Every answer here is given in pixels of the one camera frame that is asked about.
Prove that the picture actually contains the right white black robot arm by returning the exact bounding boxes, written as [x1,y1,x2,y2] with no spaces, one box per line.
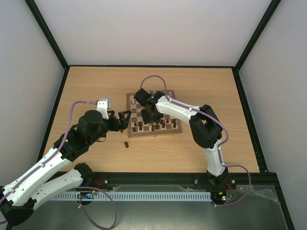
[134,88,228,188]

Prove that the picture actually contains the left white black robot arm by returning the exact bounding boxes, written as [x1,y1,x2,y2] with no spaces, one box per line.
[0,110,131,226]

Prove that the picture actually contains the purple cable loop front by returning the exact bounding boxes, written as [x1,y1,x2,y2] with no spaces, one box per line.
[78,186,118,228]

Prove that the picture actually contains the wooden chess board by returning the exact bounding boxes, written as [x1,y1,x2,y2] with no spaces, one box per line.
[127,92,182,138]

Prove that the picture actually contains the white slotted cable duct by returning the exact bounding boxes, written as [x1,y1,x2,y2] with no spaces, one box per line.
[51,191,212,202]

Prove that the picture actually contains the light pieces back rows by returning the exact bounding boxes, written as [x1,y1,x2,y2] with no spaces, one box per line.
[129,90,175,104]

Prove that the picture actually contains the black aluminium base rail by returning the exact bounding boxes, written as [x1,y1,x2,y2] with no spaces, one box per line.
[24,163,276,192]

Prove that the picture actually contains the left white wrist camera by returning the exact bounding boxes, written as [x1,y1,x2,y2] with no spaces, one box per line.
[96,98,112,119]

